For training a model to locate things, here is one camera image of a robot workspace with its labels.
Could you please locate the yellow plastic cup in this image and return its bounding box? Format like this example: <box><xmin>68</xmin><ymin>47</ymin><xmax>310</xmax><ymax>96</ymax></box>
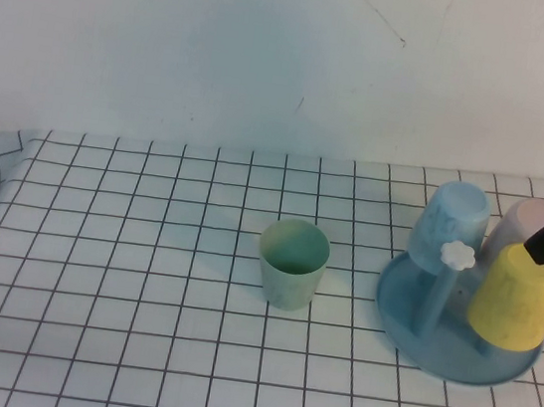
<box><xmin>462</xmin><ymin>238</ymin><xmax>544</xmax><ymax>356</ymax></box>

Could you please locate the pink plastic cup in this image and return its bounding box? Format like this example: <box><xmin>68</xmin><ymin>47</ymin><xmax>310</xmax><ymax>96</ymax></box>
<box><xmin>483</xmin><ymin>193</ymin><xmax>544</xmax><ymax>266</ymax></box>

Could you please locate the light blue plastic cup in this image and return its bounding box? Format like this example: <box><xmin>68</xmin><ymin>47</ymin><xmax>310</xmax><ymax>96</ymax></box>
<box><xmin>403</xmin><ymin>175</ymin><xmax>496</xmax><ymax>282</ymax></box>

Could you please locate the blue cup stand with pegs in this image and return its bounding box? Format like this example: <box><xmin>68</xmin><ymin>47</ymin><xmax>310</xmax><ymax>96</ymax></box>
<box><xmin>364</xmin><ymin>230</ymin><xmax>544</xmax><ymax>396</ymax></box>

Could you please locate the green plastic cup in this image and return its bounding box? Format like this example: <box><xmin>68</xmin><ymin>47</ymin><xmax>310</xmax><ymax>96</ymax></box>
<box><xmin>251</xmin><ymin>214</ymin><xmax>334</xmax><ymax>316</ymax></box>

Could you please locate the white black-grid tablecloth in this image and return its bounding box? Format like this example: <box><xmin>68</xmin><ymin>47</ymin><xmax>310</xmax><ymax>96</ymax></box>
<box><xmin>0</xmin><ymin>105</ymin><xmax>544</xmax><ymax>407</ymax></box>

